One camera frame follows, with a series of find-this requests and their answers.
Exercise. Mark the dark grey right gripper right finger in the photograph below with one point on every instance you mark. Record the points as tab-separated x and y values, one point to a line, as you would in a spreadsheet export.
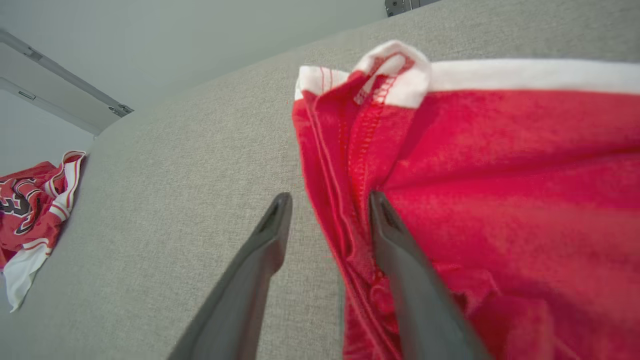
425	310

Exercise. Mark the grey metal partition rail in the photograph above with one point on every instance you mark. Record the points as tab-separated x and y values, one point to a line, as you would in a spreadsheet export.
50	85

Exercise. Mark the red shorts with white waistband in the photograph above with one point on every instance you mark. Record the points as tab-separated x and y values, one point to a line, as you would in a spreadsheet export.
525	200

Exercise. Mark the grey metal partition post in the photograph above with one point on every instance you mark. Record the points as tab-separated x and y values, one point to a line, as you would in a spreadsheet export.
400	6

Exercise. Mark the red jersey with black lettering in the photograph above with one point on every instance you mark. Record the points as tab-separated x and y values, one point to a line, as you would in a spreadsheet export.
30	210

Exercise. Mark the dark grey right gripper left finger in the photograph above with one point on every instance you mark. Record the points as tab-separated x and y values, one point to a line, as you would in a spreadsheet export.
235	305

